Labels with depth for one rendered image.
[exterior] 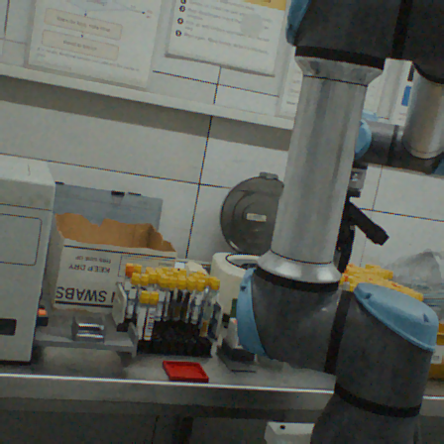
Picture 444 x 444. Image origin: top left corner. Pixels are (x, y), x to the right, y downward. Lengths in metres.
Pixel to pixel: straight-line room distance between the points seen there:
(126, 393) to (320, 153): 0.52
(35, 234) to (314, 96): 0.49
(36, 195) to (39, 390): 0.30
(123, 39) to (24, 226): 0.75
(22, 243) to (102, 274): 0.36
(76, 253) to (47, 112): 0.43
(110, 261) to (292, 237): 0.61
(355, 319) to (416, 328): 0.08
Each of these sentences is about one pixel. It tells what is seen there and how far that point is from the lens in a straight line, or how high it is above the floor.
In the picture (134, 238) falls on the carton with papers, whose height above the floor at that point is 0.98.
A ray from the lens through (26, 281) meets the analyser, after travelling 1.12.
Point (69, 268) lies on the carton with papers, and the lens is 1.42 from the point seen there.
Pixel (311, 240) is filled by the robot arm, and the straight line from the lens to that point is 0.90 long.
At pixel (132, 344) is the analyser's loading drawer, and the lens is 1.19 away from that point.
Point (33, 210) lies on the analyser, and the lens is 1.09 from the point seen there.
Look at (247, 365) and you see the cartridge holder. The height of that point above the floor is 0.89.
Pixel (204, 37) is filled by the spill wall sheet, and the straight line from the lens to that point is 1.78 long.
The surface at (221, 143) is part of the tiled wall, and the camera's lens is 1.80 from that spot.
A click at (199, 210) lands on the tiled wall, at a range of 1.81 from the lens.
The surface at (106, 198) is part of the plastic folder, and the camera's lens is 1.73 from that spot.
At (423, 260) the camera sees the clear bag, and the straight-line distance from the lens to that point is 1.98.
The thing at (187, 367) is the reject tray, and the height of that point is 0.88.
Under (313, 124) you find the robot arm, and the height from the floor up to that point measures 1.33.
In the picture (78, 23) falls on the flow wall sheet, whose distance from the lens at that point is 1.71.
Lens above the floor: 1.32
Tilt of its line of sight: 9 degrees down
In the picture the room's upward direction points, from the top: 11 degrees clockwise
